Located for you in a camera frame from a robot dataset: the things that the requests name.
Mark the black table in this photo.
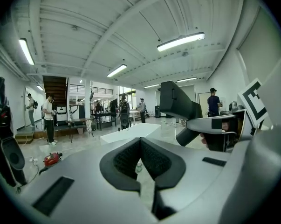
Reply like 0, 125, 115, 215
93, 112, 118, 131

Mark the wooden table with thin legs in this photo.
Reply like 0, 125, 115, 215
66, 117, 95, 140

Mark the black vacuum nozzle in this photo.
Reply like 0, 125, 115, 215
159, 80, 203, 147

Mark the wooden step platform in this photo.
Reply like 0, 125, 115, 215
15, 130, 48, 145

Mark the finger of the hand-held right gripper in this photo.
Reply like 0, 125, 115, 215
186, 115, 239, 135

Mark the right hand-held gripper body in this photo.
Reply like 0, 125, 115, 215
200, 77, 269, 153

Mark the white pillar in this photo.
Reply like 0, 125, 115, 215
84, 79, 92, 119

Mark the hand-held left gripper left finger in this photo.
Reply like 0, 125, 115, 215
19, 137, 158, 224

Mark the wooden staircase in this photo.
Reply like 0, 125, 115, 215
42, 75, 69, 105

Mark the red floor appliance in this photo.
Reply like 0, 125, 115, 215
39, 152, 63, 175

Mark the white floor mat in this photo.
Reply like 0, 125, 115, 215
100, 122, 162, 145

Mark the white cabinet appliance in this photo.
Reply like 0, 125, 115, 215
56, 105, 68, 122

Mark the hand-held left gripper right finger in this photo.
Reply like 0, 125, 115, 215
140, 137, 232, 224

